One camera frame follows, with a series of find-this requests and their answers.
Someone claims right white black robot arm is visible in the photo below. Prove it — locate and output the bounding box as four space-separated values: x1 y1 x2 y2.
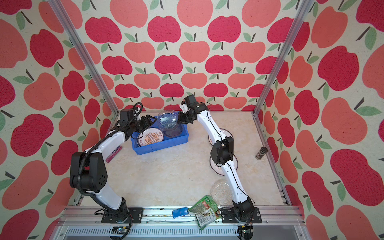
179 102 255 223

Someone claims clear textured glass plate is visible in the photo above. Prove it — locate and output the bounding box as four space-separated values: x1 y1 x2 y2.
211 179 233 209

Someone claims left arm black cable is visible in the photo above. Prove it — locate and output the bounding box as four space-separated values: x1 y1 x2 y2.
76 101 144 240

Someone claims small dark spice jar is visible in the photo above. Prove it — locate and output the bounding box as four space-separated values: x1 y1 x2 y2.
255 147 268 160

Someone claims purple cherry snack bag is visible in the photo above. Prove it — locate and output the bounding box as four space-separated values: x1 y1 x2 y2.
106 146 122 163

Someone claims blue plastic bin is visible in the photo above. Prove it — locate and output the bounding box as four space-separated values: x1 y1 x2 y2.
131 121 189 155

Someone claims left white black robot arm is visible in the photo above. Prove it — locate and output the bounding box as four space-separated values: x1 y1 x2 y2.
70 115 157 219

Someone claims orange sunburst plate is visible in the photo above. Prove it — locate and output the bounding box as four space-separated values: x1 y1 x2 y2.
137 128 164 147
210 156 239 176
208 128 234 145

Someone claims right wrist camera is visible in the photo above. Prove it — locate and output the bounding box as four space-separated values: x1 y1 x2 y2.
180 95 198 114

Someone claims aluminium front rail base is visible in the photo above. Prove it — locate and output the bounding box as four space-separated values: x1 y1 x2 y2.
48 206 311 240

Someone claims small blue packet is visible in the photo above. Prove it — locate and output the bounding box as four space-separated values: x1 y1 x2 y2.
172 207 189 219

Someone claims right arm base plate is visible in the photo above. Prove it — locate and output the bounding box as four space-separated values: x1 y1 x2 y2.
216 208 262 225

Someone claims left aluminium frame post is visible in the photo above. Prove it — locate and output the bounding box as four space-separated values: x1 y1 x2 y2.
48 0 119 117

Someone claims right aluminium frame post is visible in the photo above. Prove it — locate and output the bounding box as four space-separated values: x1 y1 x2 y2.
252 0 315 119

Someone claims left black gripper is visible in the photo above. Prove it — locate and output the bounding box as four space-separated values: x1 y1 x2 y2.
130 114 157 133

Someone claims aluminium frame post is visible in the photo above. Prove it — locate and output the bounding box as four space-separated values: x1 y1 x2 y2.
48 0 119 117
252 0 315 119

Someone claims green snack packet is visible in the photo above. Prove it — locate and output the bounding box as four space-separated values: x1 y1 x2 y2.
188 195 220 231

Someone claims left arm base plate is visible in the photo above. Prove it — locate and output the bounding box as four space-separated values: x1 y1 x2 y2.
101 208 144 224

